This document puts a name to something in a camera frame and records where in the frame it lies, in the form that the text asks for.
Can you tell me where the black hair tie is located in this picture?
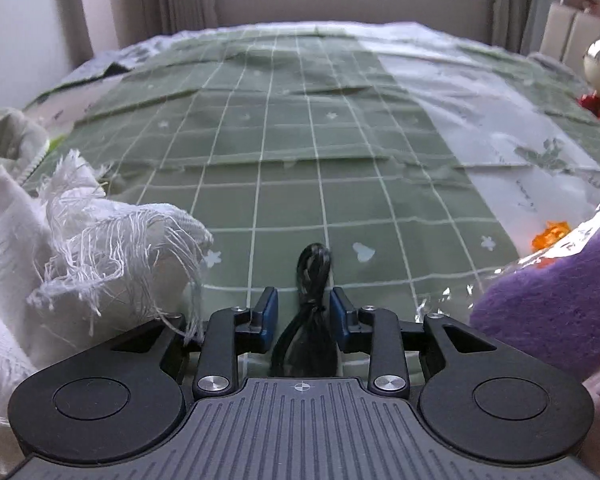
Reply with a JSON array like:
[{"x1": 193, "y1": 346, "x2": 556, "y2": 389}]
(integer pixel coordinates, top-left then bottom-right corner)
[{"x1": 270, "y1": 242, "x2": 339, "y2": 380}]

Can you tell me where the orange hair clip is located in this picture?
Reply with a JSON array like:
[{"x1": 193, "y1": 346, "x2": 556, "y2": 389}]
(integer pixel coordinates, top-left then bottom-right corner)
[{"x1": 531, "y1": 221, "x2": 571, "y2": 252}]

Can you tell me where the white fringed cloth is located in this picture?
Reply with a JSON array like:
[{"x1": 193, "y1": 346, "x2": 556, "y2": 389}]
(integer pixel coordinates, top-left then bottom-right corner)
[{"x1": 0, "y1": 151, "x2": 213, "y2": 477}]

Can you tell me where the grey plush toy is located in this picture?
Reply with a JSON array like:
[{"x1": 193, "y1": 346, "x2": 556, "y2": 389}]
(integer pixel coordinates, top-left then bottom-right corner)
[{"x1": 0, "y1": 107, "x2": 50, "y2": 184}]

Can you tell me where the beige padded chair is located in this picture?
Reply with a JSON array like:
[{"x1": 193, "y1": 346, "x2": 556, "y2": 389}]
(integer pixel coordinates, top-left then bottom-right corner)
[{"x1": 540, "y1": 2, "x2": 600, "y2": 76}]

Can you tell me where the purple plush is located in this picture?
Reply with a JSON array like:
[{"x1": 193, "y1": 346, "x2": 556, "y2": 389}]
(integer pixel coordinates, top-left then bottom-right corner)
[{"x1": 414, "y1": 194, "x2": 600, "y2": 384}]

